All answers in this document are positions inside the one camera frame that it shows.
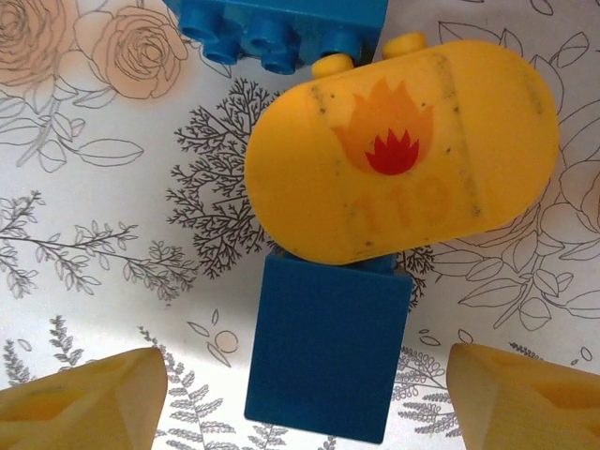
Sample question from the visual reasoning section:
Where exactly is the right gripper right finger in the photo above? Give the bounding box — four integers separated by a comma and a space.
447, 341, 600, 450

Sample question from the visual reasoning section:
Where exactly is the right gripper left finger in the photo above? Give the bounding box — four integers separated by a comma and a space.
0, 346, 169, 450

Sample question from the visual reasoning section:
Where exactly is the blue lego brick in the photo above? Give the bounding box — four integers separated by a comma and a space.
243, 252, 413, 446
177, 0, 388, 74

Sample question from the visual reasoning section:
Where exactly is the yellow tank lego flame print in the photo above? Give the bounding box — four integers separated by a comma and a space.
244, 31, 562, 267

